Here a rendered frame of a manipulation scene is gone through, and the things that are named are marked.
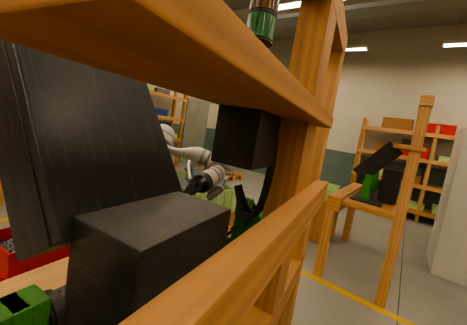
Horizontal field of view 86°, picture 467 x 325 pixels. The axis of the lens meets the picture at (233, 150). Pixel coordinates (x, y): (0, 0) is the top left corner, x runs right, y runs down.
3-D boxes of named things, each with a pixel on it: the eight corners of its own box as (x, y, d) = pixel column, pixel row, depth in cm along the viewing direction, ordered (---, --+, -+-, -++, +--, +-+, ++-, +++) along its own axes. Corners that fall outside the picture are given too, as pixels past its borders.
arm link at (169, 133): (158, 118, 107) (161, 138, 131) (146, 137, 104) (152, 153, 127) (177, 127, 108) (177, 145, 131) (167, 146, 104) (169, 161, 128)
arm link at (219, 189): (223, 191, 93) (231, 185, 98) (206, 167, 94) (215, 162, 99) (209, 201, 98) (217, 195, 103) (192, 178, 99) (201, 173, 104)
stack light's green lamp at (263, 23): (239, 37, 43) (243, 10, 42) (250, 48, 47) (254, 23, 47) (266, 37, 40) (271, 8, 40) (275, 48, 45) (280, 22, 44)
